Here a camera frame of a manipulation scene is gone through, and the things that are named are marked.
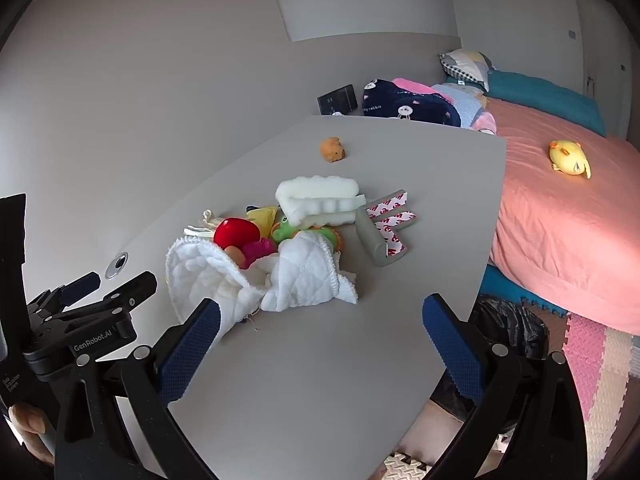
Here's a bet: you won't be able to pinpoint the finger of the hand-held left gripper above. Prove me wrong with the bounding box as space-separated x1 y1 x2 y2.
47 271 159 322
27 271 102 311

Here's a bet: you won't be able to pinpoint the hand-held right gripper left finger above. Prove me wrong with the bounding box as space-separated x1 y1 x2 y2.
54 298 222 480

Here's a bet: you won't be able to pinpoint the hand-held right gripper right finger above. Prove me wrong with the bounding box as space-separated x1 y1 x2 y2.
421 293 587 480

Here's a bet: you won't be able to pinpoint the yellow plastic packet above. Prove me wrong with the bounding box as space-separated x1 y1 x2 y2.
246 205 281 234

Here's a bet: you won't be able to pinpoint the green orange seahorse toy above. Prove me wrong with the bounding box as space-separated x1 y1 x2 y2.
271 215 346 254

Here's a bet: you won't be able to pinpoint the person's left hand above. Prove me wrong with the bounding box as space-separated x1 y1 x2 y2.
7 402 57 467

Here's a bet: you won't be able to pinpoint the red toy ball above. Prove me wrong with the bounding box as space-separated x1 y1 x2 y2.
213 217 261 251

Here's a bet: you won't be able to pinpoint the red printed adhesive strip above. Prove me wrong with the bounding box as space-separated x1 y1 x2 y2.
377 210 419 236
382 232 409 259
365 189 409 221

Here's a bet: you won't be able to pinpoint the pink toy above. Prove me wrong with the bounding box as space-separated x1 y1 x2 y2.
242 238 277 269

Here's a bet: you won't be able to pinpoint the foam puzzle mat tiles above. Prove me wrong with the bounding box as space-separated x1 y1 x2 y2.
382 265 640 480

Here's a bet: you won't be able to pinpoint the white quilted cloth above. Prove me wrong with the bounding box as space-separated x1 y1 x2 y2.
165 227 360 337

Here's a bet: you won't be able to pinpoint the grey foam strip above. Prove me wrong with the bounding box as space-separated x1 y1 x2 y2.
354 206 397 268

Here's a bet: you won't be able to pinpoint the bed with pink sheet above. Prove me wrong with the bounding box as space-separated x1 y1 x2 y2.
487 97 640 337

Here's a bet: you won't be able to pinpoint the white foam sponge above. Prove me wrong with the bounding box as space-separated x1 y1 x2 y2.
275 174 369 231

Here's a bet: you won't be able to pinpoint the yellow duck plush toy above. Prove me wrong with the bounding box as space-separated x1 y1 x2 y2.
548 140 593 180

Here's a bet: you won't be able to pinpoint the pink white folded cloth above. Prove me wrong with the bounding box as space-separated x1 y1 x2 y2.
470 110 497 136

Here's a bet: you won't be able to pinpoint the small orange plush toy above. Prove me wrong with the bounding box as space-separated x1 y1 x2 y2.
320 136 348 164

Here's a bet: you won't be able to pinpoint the light blue knitted blanket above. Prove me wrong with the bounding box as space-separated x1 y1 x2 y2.
432 83 489 131

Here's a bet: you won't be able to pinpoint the navy printed fleece blanket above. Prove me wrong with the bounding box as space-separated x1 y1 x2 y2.
359 78 462 129

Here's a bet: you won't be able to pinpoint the bright pink fleece cloth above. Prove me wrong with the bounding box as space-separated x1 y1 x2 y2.
391 77 444 96

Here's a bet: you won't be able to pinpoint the teal long pillow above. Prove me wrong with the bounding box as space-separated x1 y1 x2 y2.
445 70 608 137

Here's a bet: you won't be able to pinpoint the black tablet device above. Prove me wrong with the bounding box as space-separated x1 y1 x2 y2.
317 85 359 116

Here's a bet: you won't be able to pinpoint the checked patchwork pillow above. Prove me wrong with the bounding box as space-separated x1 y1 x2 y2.
439 49 496 89

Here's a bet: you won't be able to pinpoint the round metal cable grommet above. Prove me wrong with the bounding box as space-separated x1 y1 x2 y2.
104 252 130 280

